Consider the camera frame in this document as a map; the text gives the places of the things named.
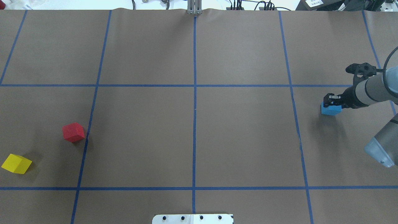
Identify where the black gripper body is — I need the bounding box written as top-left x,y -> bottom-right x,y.
339,86 -> 357,109

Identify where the blue cube block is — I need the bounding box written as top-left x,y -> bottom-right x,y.
320,104 -> 342,116

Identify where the red cube block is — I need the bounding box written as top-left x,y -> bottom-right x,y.
62,123 -> 85,143

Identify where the yellow cube block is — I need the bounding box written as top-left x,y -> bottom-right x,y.
1,154 -> 32,174

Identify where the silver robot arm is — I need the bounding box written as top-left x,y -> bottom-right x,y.
320,48 -> 398,168

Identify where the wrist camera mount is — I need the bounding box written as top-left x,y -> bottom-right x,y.
345,63 -> 384,77

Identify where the aluminium frame post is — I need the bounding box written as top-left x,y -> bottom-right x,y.
187,0 -> 202,15

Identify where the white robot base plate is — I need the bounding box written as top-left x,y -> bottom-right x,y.
152,214 -> 234,224

